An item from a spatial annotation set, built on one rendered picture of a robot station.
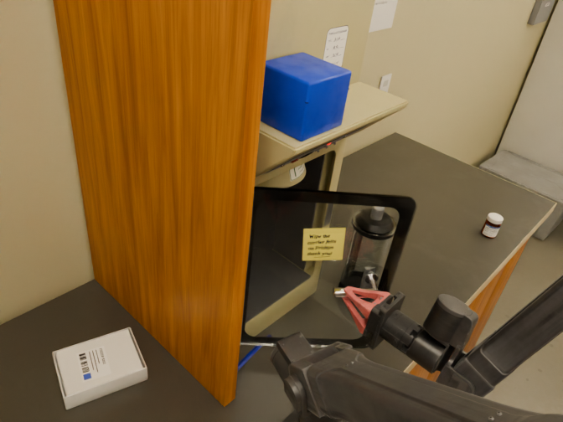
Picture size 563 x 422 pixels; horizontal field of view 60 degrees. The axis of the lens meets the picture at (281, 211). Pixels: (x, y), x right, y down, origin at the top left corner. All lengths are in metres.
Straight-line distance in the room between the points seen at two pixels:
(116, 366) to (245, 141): 0.60
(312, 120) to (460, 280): 0.88
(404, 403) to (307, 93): 0.43
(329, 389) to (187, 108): 0.43
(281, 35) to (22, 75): 0.51
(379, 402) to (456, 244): 1.21
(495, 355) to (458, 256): 0.77
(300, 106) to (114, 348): 0.66
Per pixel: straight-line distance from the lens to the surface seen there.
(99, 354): 1.11
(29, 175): 1.14
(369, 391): 0.46
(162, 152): 0.82
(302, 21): 0.81
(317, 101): 0.71
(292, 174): 0.98
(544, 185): 3.64
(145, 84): 0.81
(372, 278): 0.97
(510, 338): 0.83
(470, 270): 1.53
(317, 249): 0.91
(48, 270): 1.29
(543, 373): 2.76
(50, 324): 1.25
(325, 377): 0.54
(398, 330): 0.88
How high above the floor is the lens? 1.83
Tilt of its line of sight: 35 degrees down
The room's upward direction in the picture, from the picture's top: 8 degrees clockwise
